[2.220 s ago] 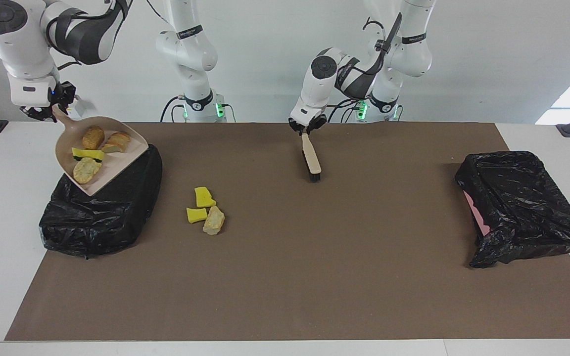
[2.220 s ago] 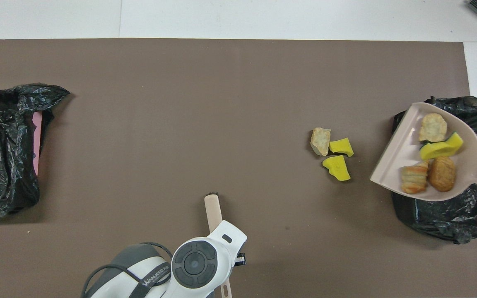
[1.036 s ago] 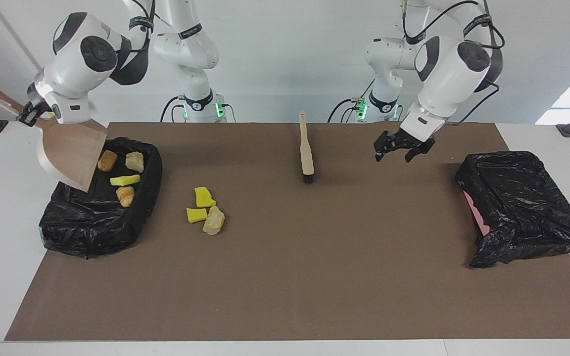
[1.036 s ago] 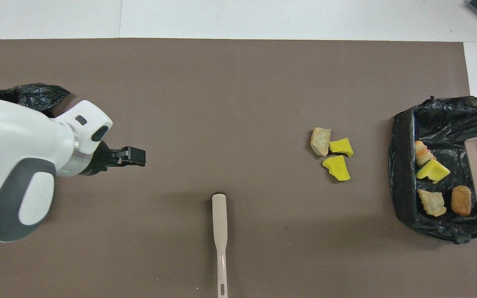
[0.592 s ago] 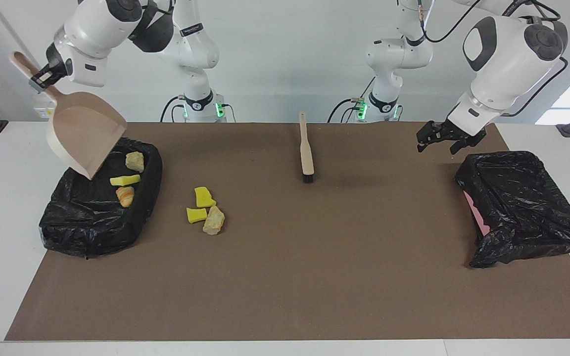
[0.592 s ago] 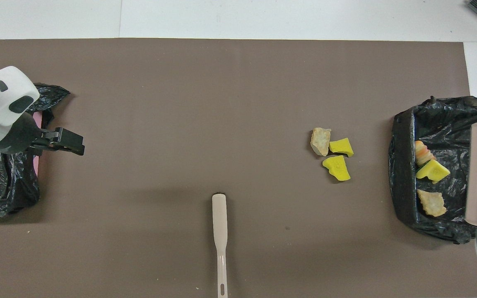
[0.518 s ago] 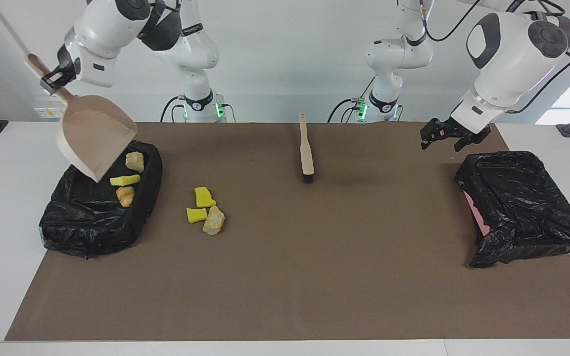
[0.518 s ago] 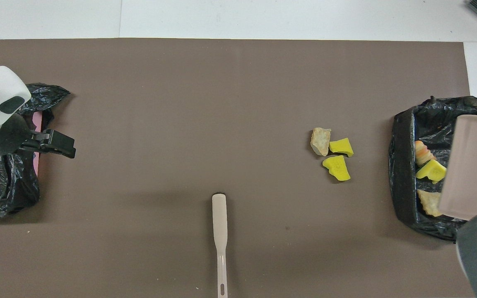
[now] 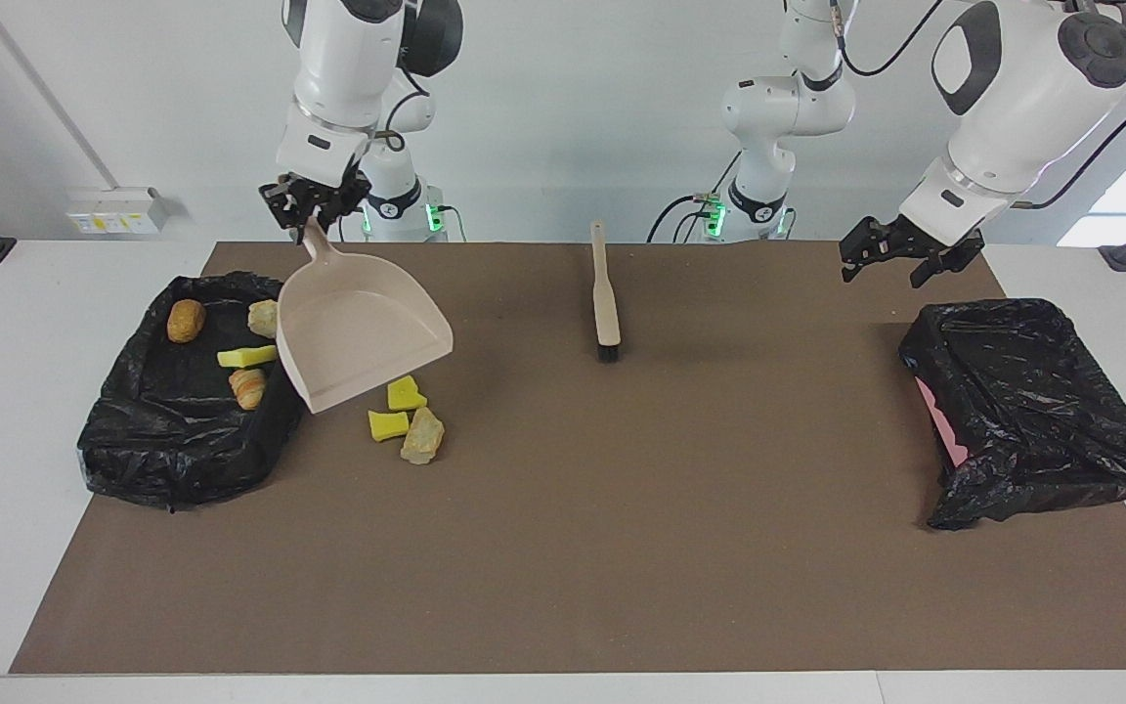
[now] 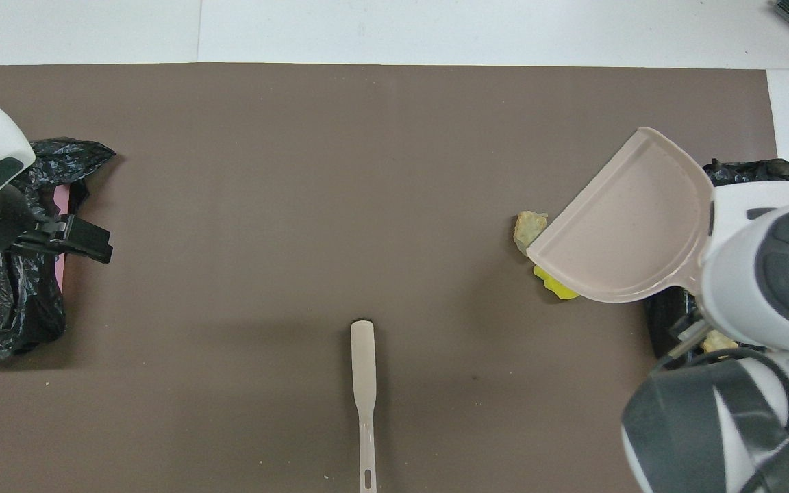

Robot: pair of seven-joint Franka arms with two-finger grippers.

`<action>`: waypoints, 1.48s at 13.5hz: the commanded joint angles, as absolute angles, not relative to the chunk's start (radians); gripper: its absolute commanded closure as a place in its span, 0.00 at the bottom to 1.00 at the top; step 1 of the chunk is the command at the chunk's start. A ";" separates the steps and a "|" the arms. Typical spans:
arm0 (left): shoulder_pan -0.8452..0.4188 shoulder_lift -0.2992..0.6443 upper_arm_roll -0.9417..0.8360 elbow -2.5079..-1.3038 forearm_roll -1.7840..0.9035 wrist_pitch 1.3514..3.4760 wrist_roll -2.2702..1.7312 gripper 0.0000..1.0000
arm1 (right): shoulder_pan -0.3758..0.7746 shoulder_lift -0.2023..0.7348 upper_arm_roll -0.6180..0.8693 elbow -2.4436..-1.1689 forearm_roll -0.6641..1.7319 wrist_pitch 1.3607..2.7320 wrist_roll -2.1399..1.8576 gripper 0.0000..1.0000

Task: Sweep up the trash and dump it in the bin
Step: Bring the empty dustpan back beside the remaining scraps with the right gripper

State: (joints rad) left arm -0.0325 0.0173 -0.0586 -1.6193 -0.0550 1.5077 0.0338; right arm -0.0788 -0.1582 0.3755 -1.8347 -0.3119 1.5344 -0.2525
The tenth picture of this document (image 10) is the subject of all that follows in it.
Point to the pale angular bread chunk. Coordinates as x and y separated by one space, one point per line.
528 229

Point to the beige hand brush black bristles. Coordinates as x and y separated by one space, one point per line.
363 356

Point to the pale round bread chunk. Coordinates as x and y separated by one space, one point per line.
718 340

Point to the brown table mat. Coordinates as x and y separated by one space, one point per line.
298 171

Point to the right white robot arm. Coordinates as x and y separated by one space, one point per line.
778 274

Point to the bin lined with black bag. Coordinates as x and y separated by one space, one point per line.
744 171

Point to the beige plastic dustpan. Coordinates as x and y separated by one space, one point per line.
627 219

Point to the large yellow sponge piece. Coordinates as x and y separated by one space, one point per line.
555 287

